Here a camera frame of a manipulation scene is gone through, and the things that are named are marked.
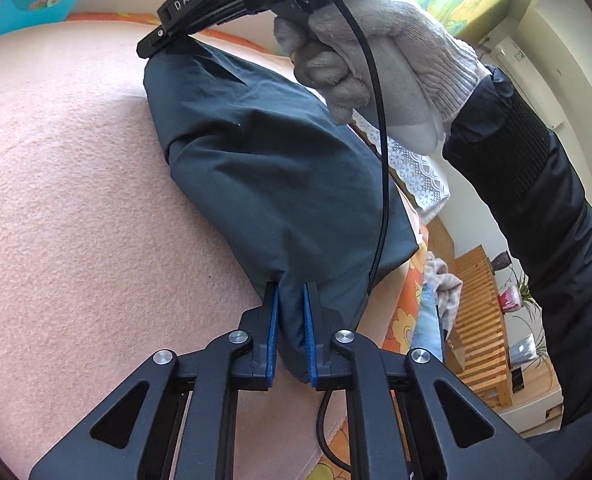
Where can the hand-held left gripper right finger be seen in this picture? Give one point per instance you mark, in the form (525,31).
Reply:
(310,340)

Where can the white lace cloth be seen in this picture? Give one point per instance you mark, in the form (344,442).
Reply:
(416,170)

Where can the pink blanket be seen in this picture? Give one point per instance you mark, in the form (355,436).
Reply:
(76,210)

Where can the person's black jacket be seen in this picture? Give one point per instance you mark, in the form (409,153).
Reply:
(576,452)

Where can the person's right forearm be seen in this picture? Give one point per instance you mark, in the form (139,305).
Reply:
(541,220)

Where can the wooden slatted bench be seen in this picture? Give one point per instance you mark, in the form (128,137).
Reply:
(486,340)

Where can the dark grey pants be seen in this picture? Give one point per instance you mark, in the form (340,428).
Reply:
(276,170)

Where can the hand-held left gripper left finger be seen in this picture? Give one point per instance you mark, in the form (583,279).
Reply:
(271,340)

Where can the orange floral bedsheet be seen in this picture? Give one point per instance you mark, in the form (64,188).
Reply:
(406,320)

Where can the beige cloth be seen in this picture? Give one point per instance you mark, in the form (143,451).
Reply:
(443,285)

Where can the person's right hand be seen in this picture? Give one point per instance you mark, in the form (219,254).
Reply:
(406,60)

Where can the green houseplant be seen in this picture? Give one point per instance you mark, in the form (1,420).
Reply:
(533,305)

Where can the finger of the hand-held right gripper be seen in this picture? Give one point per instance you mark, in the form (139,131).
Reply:
(158,42)

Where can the pink pot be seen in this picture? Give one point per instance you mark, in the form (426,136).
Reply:
(510,300)

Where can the wall poster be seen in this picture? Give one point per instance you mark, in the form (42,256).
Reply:
(471,0)

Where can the cardboard box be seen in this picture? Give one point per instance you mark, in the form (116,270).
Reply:
(457,355)

